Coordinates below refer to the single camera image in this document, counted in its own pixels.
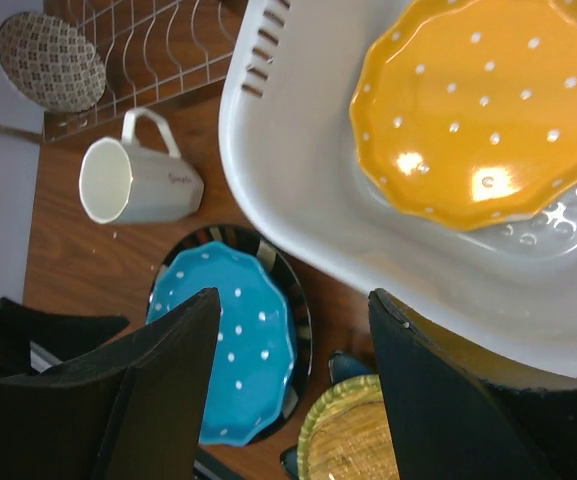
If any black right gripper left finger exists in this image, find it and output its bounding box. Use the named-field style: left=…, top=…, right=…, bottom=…
left=0, top=288, right=219, bottom=479

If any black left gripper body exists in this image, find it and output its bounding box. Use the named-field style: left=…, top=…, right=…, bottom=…
left=0, top=297, right=129, bottom=378

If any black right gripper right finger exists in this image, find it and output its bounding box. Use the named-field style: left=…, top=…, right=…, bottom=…
left=368, top=289, right=577, bottom=479

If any blue polka dot plate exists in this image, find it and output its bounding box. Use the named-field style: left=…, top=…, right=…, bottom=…
left=147, top=241, right=296, bottom=447

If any black striped rim plate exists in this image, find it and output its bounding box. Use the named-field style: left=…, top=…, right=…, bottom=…
left=150, top=224, right=313, bottom=445

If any yellow polka dot plate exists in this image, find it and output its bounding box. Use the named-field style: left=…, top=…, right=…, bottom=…
left=349, top=1, right=577, bottom=231

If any white plastic bin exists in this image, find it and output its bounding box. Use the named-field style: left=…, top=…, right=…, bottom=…
left=219, top=1, right=577, bottom=378

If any yellow woven pattern plate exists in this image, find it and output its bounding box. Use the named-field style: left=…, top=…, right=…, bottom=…
left=297, top=374, right=400, bottom=479

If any dark teal star plate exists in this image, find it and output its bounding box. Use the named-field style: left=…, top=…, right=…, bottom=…
left=279, top=350, right=376, bottom=480

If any white ceramic mug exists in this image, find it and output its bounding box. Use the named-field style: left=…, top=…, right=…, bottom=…
left=78, top=107, right=205, bottom=224

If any grey patterned bowl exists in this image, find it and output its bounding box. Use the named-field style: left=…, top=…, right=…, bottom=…
left=0, top=11, right=106, bottom=113

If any stainless steel dish rack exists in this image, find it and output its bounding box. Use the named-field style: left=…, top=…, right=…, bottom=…
left=0, top=0, right=249, bottom=145

